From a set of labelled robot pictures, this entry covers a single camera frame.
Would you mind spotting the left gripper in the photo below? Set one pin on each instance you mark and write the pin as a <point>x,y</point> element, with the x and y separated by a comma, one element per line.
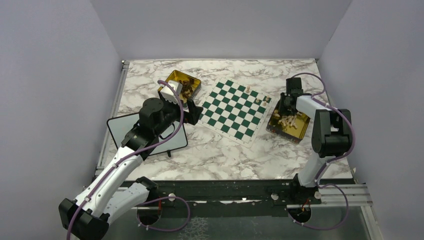
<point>192,116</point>

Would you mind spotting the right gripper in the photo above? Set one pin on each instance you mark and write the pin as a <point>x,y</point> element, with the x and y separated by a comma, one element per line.
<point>283,96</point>

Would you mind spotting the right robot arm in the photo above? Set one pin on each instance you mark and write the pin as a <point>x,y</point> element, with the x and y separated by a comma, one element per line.
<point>332,137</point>

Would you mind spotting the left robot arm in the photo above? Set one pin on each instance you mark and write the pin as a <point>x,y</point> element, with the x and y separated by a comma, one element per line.
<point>89,215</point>

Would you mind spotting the pile of light chess pieces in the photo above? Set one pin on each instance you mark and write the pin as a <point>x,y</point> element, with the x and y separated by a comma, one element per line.
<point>287,120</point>

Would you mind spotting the gold tin with light pieces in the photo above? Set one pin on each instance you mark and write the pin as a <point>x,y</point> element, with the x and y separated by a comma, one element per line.
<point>289,133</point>

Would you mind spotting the pile of dark chess pieces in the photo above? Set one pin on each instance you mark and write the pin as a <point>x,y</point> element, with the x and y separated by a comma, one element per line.
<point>187,88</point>

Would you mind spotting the gold tin with dark pieces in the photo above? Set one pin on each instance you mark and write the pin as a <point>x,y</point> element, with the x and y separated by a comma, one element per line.
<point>180,76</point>

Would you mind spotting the green white chess board mat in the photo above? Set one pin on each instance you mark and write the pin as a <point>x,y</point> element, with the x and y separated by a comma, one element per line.
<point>232,113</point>

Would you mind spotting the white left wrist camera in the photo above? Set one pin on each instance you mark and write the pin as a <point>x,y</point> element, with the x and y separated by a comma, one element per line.
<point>167,93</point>

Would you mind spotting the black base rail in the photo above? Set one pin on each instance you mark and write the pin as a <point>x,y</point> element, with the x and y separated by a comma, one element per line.
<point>226,198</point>

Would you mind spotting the aluminium rail right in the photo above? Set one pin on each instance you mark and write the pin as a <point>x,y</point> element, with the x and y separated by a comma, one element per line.
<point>353,195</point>

